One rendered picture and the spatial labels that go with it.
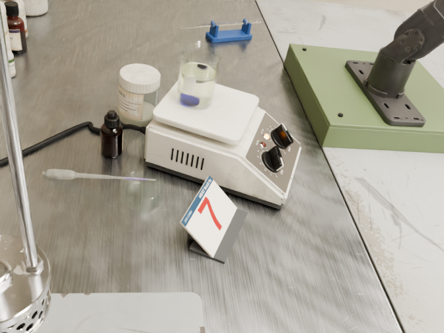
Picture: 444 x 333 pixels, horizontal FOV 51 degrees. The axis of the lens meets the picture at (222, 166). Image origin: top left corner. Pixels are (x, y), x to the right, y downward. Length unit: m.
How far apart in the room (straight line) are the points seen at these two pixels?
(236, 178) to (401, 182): 0.28
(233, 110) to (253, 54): 0.37
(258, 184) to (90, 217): 0.21
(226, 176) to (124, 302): 0.21
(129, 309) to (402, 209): 0.41
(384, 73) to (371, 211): 0.26
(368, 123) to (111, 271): 0.46
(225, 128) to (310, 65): 0.35
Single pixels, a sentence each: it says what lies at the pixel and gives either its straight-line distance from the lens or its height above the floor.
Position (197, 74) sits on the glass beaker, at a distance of 0.59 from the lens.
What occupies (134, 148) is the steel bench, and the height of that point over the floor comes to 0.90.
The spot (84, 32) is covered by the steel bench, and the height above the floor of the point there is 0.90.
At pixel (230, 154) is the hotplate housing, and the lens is 0.59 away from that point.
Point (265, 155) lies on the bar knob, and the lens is 0.62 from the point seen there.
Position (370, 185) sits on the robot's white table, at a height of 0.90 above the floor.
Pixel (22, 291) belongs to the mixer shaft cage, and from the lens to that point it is 0.31.
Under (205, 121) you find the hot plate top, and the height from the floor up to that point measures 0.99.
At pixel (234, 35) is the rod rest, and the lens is 1.03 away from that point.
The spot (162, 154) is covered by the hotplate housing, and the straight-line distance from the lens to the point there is 0.62.
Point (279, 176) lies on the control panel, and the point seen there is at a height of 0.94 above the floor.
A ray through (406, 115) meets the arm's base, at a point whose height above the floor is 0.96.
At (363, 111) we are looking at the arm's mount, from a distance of 0.80.
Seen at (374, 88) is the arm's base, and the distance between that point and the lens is 0.84.
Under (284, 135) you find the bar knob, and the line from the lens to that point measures 0.66.
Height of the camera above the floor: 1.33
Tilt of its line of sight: 39 degrees down
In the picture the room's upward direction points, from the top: 12 degrees clockwise
